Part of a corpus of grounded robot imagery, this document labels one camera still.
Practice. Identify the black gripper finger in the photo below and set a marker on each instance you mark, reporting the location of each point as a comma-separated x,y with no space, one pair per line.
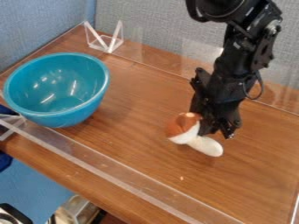
210,124
198,104

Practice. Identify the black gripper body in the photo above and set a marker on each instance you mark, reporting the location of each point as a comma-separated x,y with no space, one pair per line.
225,94

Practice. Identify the brown white plush mushroom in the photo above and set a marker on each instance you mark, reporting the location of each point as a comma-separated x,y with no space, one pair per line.
182,131

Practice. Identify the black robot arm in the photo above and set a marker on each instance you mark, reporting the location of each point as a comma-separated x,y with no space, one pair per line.
254,24

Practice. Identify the blue bowl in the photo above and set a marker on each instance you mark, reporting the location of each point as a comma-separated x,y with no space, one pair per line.
58,89

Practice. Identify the clear acrylic front barrier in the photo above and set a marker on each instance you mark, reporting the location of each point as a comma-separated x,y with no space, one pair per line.
131,180

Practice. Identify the blue cloth object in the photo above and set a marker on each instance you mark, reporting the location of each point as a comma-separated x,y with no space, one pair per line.
6,113

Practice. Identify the black white object below table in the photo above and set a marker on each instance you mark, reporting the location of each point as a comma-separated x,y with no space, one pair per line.
13,216

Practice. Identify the clear acrylic corner bracket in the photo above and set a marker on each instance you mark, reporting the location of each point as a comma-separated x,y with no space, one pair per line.
103,42

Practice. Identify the clear acrylic left bracket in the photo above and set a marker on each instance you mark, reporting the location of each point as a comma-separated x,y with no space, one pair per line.
14,122

